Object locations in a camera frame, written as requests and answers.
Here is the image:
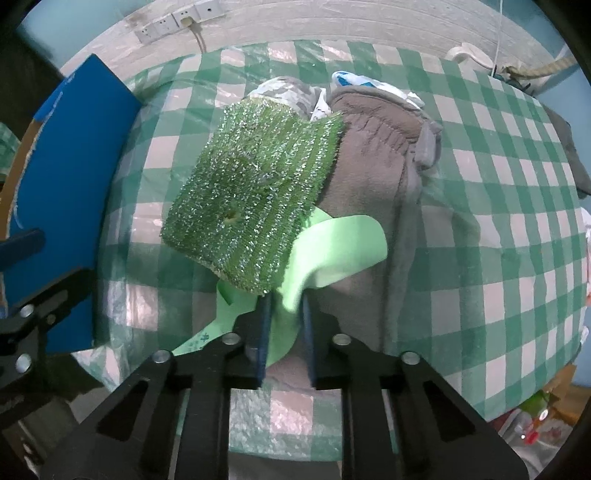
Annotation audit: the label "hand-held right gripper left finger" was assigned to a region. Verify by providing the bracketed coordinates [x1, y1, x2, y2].
[39, 295, 278, 480]

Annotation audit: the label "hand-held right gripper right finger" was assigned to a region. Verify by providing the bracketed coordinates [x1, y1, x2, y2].
[302, 296, 529, 480]

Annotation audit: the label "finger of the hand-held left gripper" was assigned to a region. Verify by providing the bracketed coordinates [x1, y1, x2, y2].
[0, 229, 46, 274]
[0, 267, 98, 402]

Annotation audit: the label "cardboard box with blue tape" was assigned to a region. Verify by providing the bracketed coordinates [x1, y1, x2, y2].
[2, 53, 144, 356]

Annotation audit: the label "light green soft cloth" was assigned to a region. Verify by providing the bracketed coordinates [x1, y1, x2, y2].
[173, 207, 389, 370]

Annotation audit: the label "green sparkly scouring cloth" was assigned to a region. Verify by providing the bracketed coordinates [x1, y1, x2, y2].
[159, 96, 346, 294]

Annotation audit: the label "grey fleece pants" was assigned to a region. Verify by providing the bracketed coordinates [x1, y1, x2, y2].
[272, 85, 445, 402]

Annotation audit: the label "camouflage print cloth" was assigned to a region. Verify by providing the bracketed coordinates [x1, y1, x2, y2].
[252, 76, 329, 123]

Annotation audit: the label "white plastic bag blue print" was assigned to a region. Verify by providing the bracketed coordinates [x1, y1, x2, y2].
[331, 71, 424, 110]

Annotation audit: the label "green checked plastic cloth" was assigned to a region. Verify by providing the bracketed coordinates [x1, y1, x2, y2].
[0, 122, 20, 185]

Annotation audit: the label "green checked tablecloth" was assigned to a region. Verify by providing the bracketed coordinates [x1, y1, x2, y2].
[74, 39, 587, 462]

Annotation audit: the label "clear bottle with red cap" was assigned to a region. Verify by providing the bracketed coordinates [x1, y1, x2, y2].
[505, 411, 546, 446]

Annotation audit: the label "green plastic bottle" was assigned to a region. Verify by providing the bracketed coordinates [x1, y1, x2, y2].
[519, 390, 552, 416]

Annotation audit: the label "small cardboard box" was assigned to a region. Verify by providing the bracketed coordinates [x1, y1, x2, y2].
[549, 364, 579, 425]

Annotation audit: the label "dark grey cloth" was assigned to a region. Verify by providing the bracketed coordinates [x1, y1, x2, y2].
[540, 104, 591, 199]

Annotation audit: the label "white plastic appliance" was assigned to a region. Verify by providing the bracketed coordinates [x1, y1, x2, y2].
[445, 42, 494, 70]

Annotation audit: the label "brown power cable with plug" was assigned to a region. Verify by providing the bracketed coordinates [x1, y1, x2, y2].
[182, 17, 208, 52]

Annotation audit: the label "beige rope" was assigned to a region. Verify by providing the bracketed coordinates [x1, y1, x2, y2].
[501, 55, 578, 81]

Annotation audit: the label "thin white cord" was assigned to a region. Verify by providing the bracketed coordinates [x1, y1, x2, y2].
[493, 0, 507, 70]

